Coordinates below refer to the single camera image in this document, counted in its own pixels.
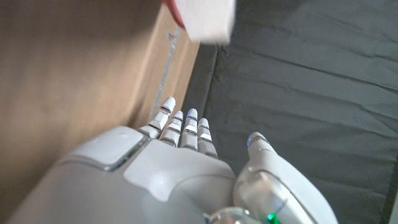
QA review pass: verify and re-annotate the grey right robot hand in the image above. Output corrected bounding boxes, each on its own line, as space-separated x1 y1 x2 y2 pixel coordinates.
6 96 340 224

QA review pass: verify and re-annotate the black fabric backdrop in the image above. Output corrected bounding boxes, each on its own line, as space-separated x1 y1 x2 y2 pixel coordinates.
182 0 398 224

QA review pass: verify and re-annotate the red plastic bowl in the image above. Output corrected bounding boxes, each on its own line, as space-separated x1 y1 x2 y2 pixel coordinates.
160 0 187 29

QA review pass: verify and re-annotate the white paper napkin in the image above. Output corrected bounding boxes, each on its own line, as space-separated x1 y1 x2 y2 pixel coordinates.
173 0 237 45

